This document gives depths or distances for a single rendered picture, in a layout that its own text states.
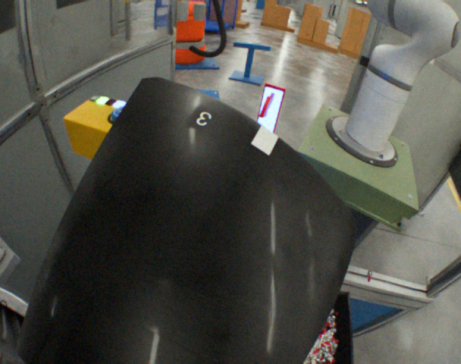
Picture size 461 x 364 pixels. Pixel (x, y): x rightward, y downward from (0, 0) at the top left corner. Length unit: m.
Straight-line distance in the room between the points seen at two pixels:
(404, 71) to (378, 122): 0.14
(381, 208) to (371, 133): 0.17
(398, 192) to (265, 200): 0.45
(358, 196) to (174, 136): 0.45
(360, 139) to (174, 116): 0.50
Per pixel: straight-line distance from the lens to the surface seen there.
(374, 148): 0.64
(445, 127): 2.13
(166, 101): 0.19
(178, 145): 0.16
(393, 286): 0.63
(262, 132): 0.20
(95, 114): 0.48
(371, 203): 0.57
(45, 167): 0.95
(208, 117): 0.19
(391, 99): 0.58
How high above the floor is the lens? 1.30
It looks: 45 degrees down
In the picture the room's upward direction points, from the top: 10 degrees clockwise
